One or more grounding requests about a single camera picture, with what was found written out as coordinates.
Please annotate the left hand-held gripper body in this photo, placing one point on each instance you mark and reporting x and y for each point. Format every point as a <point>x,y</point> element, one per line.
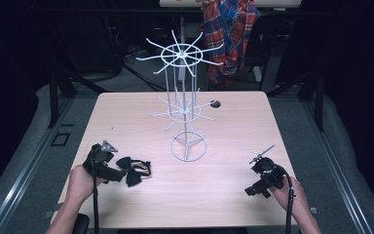
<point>98,161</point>

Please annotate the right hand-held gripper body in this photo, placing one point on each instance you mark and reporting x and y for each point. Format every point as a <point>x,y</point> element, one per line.
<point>269,174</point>

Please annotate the black bow tie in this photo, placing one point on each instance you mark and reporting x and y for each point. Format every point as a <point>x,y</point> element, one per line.
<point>133,172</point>

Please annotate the person's right hand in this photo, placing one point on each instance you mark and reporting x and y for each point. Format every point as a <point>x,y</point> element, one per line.
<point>292,198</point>

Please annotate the person's left hand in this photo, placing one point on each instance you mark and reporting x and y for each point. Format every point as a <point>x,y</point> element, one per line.
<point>82,183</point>

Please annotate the black chair armrest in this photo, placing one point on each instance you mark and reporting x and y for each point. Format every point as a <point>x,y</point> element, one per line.
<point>82,224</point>

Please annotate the black metal stand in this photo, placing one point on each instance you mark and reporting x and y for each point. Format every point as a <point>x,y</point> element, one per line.
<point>318,100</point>
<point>54,97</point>

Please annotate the red blue plaid shirt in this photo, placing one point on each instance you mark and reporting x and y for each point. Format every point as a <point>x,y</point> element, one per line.
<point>229,35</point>

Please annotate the aluminium floor rail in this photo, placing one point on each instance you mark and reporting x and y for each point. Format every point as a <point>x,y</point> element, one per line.
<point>341,182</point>
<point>22,182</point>

